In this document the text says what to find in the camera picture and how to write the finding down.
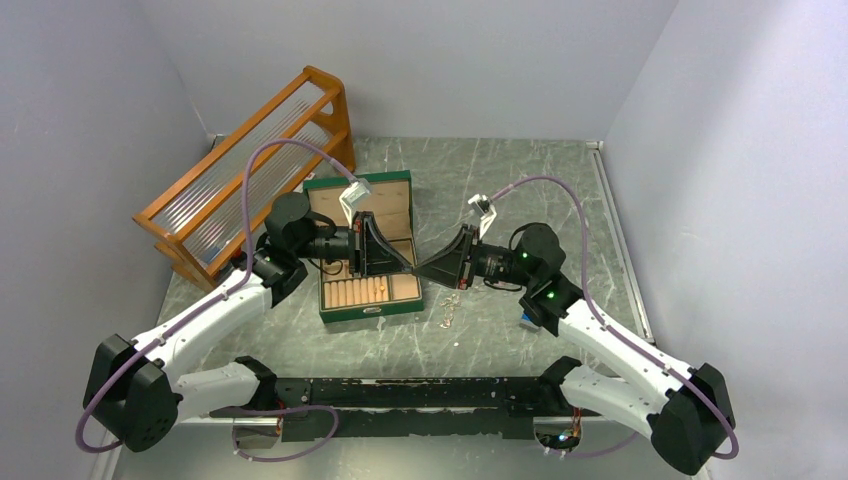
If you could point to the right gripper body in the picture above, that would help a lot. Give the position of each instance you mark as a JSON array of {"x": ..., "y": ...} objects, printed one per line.
[{"x": 489, "y": 261}]

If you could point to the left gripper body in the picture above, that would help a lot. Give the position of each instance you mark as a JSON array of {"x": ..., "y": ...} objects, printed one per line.
[{"x": 344, "y": 244}]

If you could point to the green jewelry box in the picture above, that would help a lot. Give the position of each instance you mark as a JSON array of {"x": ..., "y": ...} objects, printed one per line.
[{"x": 346, "y": 295}]

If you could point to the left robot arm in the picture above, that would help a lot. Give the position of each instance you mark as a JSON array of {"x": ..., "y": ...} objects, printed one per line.
[{"x": 138, "y": 389}]

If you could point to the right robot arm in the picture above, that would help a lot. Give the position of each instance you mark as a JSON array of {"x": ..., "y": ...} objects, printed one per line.
[{"x": 685, "y": 412}]

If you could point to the gold earring cluster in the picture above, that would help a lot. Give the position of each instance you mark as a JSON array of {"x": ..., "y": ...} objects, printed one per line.
[{"x": 451, "y": 302}]

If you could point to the gold earring piece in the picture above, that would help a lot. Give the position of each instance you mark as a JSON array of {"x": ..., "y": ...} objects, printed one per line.
[{"x": 447, "y": 322}]

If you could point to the blue grey small box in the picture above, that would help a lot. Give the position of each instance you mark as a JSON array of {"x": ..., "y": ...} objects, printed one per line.
[{"x": 526, "y": 323}]

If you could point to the orange wooden rack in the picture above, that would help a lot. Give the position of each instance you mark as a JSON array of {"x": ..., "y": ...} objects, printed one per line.
[{"x": 199, "y": 221}]

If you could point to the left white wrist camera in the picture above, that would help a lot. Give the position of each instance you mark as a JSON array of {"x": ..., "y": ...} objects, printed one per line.
[{"x": 353, "y": 196}]

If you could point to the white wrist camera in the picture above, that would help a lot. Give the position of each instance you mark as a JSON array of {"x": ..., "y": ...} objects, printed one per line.
[
  {"x": 353, "y": 196},
  {"x": 483, "y": 213}
]

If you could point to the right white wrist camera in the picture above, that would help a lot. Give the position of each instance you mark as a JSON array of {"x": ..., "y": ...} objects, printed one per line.
[{"x": 483, "y": 213}]

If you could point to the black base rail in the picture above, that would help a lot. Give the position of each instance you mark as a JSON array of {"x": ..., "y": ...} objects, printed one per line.
[{"x": 512, "y": 408}]

